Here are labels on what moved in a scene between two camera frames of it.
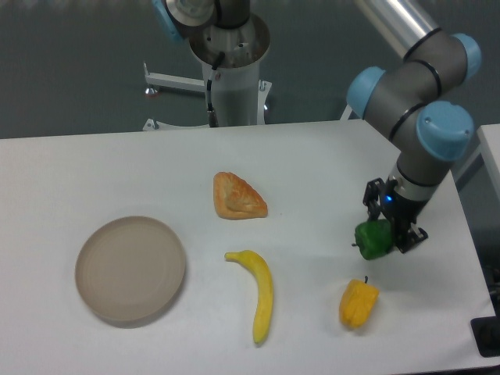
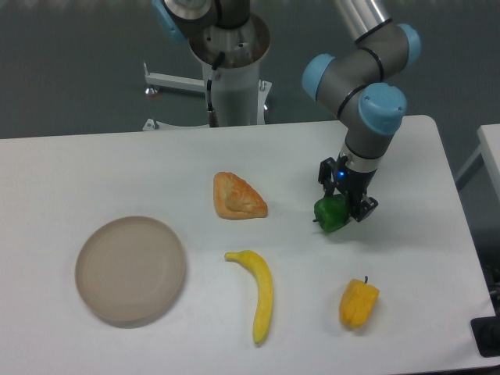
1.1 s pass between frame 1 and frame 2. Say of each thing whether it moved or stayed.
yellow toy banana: stayed
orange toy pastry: stayed
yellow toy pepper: stayed
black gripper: moved
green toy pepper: moved
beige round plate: stayed
